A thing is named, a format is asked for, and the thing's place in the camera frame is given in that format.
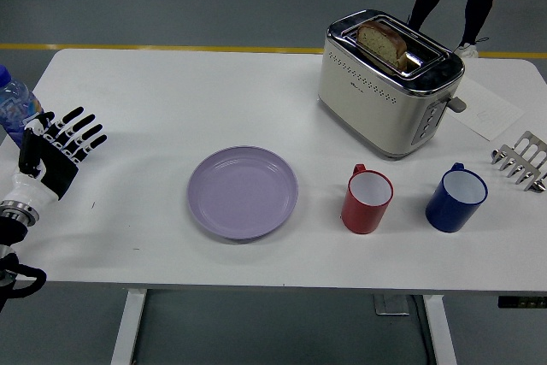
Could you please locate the red mug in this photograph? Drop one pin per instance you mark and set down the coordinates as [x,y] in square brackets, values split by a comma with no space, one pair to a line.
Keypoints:
[363,215]

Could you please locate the black table control panel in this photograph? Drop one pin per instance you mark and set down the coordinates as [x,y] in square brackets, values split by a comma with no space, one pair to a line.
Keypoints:
[521,302]

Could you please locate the grey under-table bracket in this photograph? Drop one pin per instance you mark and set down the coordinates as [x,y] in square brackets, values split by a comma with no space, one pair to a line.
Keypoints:
[391,305]

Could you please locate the metal toast rack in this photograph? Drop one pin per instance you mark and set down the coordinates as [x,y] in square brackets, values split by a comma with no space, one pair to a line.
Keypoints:
[523,160]

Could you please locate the white table leg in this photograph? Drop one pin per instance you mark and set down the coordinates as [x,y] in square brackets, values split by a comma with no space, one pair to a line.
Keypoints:
[440,331]
[128,326]

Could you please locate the white paper sheet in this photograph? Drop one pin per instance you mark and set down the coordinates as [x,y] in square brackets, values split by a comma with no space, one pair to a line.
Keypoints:
[491,113]

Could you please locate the person in dark trousers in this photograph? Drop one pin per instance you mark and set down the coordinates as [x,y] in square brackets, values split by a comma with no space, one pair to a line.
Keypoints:
[480,1]

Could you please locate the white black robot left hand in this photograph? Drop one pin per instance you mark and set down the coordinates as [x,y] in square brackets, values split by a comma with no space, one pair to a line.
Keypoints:
[55,172]

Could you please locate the brown bread slice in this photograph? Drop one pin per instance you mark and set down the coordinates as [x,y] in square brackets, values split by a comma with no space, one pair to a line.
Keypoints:
[378,42]

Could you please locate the cream and chrome toaster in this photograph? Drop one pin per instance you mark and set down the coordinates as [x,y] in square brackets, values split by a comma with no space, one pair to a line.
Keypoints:
[367,104]

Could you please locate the purple plate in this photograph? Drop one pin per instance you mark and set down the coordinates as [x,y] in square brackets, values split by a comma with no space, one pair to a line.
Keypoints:
[242,194]

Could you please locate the clear bottle with blue label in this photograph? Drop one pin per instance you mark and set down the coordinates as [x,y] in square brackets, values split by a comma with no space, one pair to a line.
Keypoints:
[10,100]

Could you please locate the blue mug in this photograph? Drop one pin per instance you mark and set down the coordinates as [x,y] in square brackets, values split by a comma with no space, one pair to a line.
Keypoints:
[448,213]

